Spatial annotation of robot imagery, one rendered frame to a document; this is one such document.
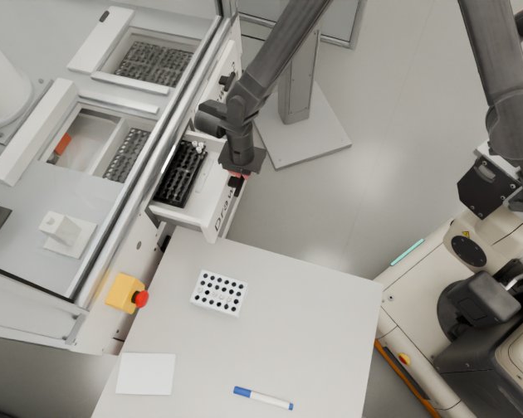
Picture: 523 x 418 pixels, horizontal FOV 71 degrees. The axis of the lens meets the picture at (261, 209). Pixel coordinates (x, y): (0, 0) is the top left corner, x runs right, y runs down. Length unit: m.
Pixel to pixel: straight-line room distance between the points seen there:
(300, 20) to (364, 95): 1.74
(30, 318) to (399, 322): 1.20
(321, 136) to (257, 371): 1.46
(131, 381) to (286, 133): 1.52
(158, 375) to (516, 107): 0.86
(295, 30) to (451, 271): 1.20
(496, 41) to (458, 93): 1.95
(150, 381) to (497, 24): 0.93
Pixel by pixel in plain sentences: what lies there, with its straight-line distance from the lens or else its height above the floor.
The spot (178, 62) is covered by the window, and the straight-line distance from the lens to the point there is 0.96.
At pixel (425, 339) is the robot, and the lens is 1.53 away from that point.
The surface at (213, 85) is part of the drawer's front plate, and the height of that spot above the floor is 0.93.
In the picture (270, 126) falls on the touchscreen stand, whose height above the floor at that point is 0.04.
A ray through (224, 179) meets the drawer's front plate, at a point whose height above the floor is 0.93.
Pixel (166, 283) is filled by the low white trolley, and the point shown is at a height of 0.76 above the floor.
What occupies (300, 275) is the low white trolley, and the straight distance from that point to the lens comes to 0.97.
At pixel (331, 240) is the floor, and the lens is 1.84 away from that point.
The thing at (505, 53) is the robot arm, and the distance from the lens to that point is 0.64.
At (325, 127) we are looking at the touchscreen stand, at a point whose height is 0.04.
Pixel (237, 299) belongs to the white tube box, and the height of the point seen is 0.79.
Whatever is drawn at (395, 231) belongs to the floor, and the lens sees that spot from 1.93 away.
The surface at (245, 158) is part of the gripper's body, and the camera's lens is 0.82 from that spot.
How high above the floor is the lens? 1.70
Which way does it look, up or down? 64 degrees down
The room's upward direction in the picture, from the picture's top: 4 degrees counter-clockwise
